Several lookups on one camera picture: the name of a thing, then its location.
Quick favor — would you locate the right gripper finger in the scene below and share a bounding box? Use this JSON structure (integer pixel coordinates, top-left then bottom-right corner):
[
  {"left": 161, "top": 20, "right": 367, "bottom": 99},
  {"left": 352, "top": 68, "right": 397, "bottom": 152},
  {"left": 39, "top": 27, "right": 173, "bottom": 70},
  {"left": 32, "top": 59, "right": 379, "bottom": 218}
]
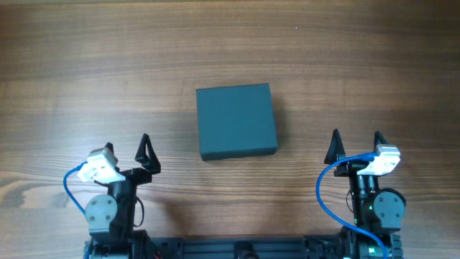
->
[
  {"left": 374, "top": 131, "right": 388, "bottom": 147},
  {"left": 324, "top": 129, "right": 346, "bottom": 165}
]

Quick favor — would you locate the black box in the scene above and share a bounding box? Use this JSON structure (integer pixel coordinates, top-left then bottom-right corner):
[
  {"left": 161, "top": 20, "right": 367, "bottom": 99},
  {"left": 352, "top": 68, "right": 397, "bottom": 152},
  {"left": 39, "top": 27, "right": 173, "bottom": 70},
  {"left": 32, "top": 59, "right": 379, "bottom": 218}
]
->
[{"left": 195, "top": 83, "right": 278, "bottom": 161}]

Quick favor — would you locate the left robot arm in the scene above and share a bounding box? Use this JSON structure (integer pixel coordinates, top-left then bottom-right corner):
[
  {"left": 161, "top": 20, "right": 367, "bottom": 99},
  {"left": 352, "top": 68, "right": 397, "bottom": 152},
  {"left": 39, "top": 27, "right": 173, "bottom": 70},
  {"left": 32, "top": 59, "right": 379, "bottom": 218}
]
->
[{"left": 78, "top": 134, "right": 162, "bottom": 258}]

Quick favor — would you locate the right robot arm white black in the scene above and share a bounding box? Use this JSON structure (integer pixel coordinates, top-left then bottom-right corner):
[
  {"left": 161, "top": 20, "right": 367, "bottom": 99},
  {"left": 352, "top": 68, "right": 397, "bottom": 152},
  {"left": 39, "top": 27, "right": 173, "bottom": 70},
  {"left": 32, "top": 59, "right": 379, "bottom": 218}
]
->
[{"left": 316, "top": 129, "right": 407, "bottom": 258}]

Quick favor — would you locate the blue right cable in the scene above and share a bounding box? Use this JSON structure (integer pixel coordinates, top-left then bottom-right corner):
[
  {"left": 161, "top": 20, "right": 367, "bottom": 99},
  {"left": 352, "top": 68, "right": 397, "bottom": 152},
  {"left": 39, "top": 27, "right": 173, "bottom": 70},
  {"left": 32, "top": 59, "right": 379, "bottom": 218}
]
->
[{"left": 315, "top": 153, "right": 389, "bottom": 259}]

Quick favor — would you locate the blue cable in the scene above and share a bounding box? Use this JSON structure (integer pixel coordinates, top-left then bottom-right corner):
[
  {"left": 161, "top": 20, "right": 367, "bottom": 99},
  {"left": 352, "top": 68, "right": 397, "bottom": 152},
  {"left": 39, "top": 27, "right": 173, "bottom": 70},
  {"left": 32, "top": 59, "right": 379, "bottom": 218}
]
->
[
  {"left": 315, "top": 153, "right": 389, "bottom": 259},
  {"left": 63, "top": 161, "right": 91, "bottom": 259}
]

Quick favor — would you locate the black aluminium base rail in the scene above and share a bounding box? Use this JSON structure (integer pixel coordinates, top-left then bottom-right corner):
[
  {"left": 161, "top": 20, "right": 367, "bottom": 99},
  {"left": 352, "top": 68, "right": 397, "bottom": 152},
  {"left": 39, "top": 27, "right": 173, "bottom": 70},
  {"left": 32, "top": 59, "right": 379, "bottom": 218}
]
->
[{"left": 83, "top": 231, "right": 404, "bottom": 259}]

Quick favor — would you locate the blue left cable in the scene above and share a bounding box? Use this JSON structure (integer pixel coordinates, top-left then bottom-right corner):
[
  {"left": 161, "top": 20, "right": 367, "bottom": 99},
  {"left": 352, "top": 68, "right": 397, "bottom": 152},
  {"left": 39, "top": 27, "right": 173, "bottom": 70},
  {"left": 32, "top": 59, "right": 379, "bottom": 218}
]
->
[{"left": 63, "top": 161, "right": 91, "bottom": 259}]

